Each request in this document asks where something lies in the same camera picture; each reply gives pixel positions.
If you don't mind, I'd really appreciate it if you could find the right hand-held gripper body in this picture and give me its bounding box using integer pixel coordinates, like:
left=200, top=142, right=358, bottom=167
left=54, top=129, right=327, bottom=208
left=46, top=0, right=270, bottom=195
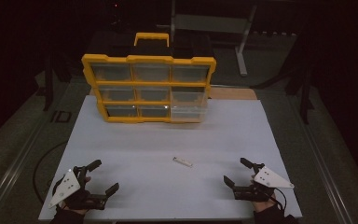
left=233, top=162, right=296, bottom=202

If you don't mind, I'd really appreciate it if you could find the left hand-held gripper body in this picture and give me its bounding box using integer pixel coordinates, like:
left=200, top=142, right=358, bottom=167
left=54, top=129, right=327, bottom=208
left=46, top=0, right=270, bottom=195
left=48, top=165, right=107, bottom=211

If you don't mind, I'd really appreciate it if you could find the small white stick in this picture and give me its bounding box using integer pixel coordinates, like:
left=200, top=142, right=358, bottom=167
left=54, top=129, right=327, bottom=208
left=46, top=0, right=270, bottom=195
left=172, top=156, right=195, bottom=169

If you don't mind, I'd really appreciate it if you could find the clear plastic drawer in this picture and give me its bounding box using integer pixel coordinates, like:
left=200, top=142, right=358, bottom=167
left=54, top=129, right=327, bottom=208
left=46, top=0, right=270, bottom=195
left=170, top=88, right=209, bottom=123

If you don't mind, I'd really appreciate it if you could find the yellow black drawer organizer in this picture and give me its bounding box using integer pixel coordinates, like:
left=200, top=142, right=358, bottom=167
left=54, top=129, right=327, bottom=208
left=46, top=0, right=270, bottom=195
left=81, top=32, right=217, bottom=124

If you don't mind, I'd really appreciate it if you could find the person's left hand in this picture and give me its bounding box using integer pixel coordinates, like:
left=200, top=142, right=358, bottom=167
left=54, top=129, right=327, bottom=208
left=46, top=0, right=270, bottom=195
left=62, top=175, right=92, bottom=216

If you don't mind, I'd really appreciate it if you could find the person's right hand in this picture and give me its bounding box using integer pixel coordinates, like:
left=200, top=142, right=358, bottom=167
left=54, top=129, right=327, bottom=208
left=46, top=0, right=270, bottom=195
left=249, top=174, right=278, bottom=215

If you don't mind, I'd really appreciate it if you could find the black stand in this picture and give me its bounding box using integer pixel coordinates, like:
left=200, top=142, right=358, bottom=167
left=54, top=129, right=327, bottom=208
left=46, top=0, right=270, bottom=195
left=35, top=50, right=57, bottom=112
left=251, top=27, right=315, bottom=125

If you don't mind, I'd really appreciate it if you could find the grey metal stand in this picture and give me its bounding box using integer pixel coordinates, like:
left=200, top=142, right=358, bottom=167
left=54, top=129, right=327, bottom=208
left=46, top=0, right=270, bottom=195
left=157, top=0, right=258, bottom=77

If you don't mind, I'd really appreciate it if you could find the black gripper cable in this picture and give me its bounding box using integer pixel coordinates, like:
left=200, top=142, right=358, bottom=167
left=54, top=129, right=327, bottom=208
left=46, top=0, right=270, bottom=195
left=272, top=186, right=289, bottom=213

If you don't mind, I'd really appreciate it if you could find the black floor cable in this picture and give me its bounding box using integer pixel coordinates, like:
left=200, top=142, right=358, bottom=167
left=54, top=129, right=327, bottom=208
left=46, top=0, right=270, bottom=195
left=33, top=140, right=70, bottom=203

